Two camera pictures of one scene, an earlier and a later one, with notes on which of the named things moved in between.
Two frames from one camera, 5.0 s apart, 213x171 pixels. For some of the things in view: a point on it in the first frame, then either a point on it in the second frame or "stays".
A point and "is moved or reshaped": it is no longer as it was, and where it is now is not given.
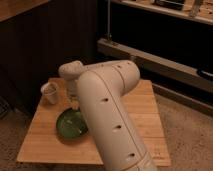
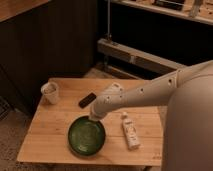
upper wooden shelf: (201, 10) stays
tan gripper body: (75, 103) -> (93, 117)
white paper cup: (49, 92) stays
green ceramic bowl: (71, 124) is moved or reshaped
